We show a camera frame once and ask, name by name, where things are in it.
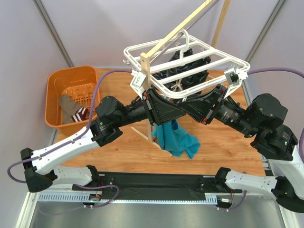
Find teal cloth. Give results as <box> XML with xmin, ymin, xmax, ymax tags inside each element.
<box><xmin>152</xmin><ymin>120</ymin><xmax>200</xmax><ymax>159</ymax></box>

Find white clip hanger frame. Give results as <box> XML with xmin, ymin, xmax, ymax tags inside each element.
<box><xmin>123</xmin><ymin>29</ymin><xmax>250</xmax><ymax>99</ymax></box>

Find grey maroon striped sock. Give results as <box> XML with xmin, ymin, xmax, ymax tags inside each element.
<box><xmin>59</xmin><ymin>95</ymin><xmax>88</xmax><ymax>124</ymax></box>

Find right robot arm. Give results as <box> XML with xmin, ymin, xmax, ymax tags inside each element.
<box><xmin>177</xmin><ymin>84</ymin><xmax>304</xmax><ymax>213</ymax></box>

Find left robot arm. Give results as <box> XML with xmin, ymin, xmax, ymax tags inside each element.
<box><xmin>20</xmin><ymin>89</ymin><xmax>186</xmax><ymax>192</ymax></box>

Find dark patterned shorts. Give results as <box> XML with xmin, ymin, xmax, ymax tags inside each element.
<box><xmin>153</xmin><ymin>56</ymin><xmax>211</xmax><ymax>92</ymax></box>

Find wooden drying rack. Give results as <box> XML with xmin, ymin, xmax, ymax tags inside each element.
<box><xmin>140</xmin><ymin>0</ymin><xmax>231</xmax><ymax>156</ymax></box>

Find black base cloth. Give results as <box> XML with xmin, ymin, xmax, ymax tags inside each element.
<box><xmin>99</xmin><ymin>172</ymin><xmax>205</xmax><ymax>200</ymax></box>

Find orange laundry basket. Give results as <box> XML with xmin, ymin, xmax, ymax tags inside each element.
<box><xmin>45</xmin><ymin>66</ymin><xmax>98</xmax><ymax>136</ymax></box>

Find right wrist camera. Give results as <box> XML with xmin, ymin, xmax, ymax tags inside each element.
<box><xmin>224</xmin><ymin>66</ymin><xmax>248</xmax><ymax>98</ymax></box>

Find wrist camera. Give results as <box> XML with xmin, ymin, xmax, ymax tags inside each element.
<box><xmin>224</xmin><ymin>66</ymin><xmax>248</xmax><ymax>98</ymax></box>
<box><xmin>130</xmin><ymin>69</ymin><xmax>146</xmax><ymax>99</ymax></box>

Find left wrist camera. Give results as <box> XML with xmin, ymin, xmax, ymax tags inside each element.
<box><xmin>130</xmin><ymin>69</ymin><xmax>146</xmax><ymax>99</ymax></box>

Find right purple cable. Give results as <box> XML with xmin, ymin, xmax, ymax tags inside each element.
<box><xmin>247</xmin><ymin>67</ymin><xmax>304</xmax><ymax>164</ymax></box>

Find slotted cable duct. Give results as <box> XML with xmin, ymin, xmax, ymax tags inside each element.
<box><xmin>37</xmin><ymin>192</ymin><xmax>218</xmax><ymax>205</ymax></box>

